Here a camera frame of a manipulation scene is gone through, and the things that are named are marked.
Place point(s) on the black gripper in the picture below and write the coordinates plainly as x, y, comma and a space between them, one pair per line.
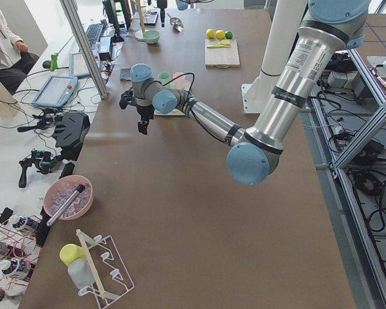
161, 4
146, 112

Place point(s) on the green cup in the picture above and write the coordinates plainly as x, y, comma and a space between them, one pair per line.
164, 77

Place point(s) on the pink cup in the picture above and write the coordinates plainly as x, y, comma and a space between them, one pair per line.
179, 80

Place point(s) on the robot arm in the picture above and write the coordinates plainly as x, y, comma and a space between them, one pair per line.
327, 27
181, 5

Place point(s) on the cream rabbit tray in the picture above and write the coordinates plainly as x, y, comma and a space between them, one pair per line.
175, 112

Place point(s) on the metal scoop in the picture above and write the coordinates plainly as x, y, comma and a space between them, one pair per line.
176, 23

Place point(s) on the wooden mug tree stand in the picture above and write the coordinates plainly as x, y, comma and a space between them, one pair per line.
140, 34

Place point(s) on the green bowl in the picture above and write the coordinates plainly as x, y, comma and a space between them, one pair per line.
151, 36

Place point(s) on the whole lemon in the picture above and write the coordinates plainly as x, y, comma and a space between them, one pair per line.
220, 34
210, 33

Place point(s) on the grey folded cloth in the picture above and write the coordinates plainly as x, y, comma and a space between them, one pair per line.
125, 74

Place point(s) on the green lime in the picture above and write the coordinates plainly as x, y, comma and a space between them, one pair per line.
229, 35

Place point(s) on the black keyboard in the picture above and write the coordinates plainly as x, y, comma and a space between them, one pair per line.
93, 33

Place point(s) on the wooden cutting board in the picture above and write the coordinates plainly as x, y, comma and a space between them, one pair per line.
221, 53

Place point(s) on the blue teach pendant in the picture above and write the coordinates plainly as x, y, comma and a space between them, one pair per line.
56, 92
77, 66

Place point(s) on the metal tube with black cap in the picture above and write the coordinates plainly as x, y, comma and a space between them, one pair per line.
80, 188

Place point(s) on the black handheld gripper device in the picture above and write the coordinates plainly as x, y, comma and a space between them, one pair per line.
44, 162

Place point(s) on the black computer mouse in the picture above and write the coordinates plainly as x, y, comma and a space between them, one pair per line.
46, 64

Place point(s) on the yellow cup on rack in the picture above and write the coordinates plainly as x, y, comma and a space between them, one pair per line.
70, 252

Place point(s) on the person in white shirt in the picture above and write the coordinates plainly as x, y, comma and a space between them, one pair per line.
15, 60

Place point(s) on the translucent white cup on rack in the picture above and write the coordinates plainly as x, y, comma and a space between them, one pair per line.
80, 273

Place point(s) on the aluminium frame post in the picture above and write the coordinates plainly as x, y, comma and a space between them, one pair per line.
71, 12

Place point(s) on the white wire cup rack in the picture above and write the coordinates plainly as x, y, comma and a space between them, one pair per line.
112, 278

